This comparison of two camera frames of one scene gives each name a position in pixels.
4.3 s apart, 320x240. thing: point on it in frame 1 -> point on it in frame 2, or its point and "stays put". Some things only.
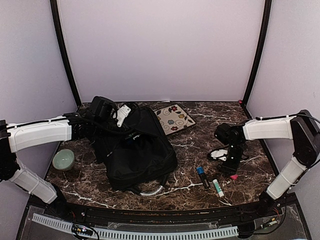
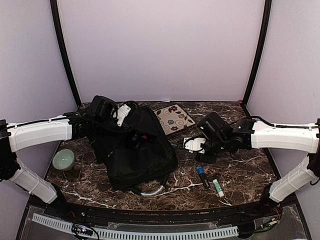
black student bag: x=138 y=157 stays put
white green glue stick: x=220 y=192 stays put
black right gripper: x=232 y=168 -> x=211 y=159
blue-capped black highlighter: x=200 y=171 stays put
